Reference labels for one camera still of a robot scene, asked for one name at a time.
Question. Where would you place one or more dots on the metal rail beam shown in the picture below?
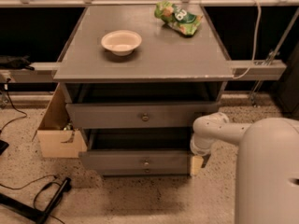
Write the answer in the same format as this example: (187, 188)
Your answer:
(129, 72)

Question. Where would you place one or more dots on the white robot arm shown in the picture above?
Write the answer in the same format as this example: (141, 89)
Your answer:
(267, 166)

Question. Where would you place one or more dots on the white paper bowl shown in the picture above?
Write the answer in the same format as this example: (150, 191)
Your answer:
(121, 42)

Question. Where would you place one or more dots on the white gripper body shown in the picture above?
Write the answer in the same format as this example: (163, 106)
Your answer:
(198, 147)

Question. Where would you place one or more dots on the green snack bag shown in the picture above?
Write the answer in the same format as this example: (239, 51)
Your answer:
(177, 18)

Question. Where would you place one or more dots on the grey bottom drawer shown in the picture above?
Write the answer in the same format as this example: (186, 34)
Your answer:
(146, 171)

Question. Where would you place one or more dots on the black cloth bundle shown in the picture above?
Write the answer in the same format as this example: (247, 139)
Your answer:
(15, 62)

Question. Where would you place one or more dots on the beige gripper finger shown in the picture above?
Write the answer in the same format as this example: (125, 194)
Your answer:
(196, 164)

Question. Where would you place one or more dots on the grey drawer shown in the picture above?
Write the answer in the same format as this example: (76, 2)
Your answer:
(146, 171)
(154, 148)
(147, 115)

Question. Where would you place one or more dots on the cardboard box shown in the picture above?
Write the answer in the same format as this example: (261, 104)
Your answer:
(56, 134)

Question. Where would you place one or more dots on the grey top drawer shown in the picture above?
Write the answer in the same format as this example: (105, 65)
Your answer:
(147, 115)

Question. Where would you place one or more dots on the grey drawer cabinet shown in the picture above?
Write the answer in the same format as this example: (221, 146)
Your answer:
(160, 46)

